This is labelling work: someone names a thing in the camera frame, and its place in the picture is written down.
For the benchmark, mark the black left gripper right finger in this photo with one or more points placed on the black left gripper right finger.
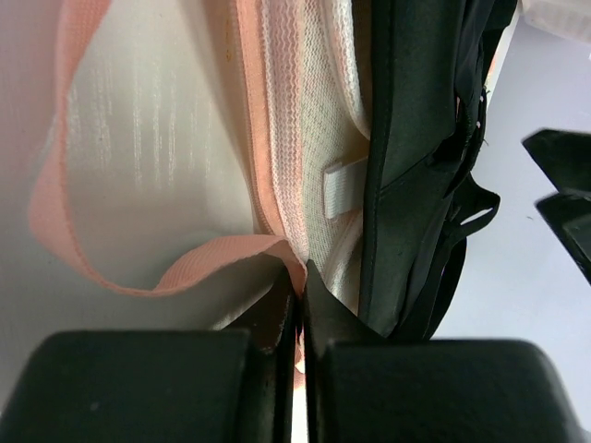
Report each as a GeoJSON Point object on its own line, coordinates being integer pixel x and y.
{"type": "Point", "coordinates": [362, 387]}

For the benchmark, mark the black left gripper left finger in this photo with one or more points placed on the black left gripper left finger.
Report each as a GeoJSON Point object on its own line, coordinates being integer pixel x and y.
{"type": "Point", "coordinates": [230, 385]}

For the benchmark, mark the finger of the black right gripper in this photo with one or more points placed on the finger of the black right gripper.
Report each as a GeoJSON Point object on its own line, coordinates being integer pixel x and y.
{"type": "Point", "coordinates": [563, 157]}
{"type": "Point", "coordinates": [568, 216]}

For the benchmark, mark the black bra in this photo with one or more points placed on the black bra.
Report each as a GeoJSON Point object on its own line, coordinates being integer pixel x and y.
{"type": "Point", "coordinates": [429, 62]}

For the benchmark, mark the floral mesh laundry bag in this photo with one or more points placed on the floral mesh laundry bag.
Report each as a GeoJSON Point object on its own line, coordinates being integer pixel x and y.
{"type": "Point", "coordinates": [307, 123]}

